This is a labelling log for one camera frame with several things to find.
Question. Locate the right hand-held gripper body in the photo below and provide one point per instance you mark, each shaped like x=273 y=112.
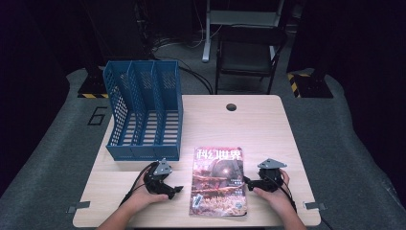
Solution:
x=271 y=179

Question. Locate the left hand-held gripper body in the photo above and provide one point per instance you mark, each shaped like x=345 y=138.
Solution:
x=156 y=182

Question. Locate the red-brown cover magazine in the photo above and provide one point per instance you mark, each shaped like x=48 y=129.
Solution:
x=218 y=188

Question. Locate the blue plastic file rack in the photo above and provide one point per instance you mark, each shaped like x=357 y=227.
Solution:
x=146 y=127

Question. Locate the person's left hand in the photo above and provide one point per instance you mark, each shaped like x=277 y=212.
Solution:
x=143 y=199

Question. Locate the person's right hand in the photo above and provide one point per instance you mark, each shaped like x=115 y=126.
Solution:
x=281 y=201

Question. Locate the grey floor mat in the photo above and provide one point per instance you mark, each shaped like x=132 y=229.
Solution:
x=335 y=143

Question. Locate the black striped stand base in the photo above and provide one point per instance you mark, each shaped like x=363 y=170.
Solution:
x=94 y=86
x=314 y=86

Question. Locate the black folding chair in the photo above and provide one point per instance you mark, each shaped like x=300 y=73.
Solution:
x=249 y=54

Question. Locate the dark curtain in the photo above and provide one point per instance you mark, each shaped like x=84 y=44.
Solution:
x=367 y=48
x=32 y=48

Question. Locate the white metal stand frame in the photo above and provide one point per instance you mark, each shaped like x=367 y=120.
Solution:
x=207 y=38

